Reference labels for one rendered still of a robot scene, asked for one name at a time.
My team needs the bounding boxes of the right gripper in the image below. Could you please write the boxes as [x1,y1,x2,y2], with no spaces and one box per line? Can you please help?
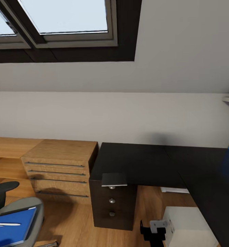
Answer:
[140,220,166,247]

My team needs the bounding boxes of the folder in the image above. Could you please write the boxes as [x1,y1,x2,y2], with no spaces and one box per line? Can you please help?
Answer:
[0,207,37,247]

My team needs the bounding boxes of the swivel chair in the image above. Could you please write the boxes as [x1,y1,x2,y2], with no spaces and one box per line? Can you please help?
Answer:
[0,181,59,247]

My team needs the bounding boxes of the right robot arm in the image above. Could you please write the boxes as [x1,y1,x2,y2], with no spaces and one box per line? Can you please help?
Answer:
[140,220,168,247]

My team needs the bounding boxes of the notebook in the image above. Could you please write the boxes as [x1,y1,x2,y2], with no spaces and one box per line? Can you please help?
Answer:
[102,173,127,186]

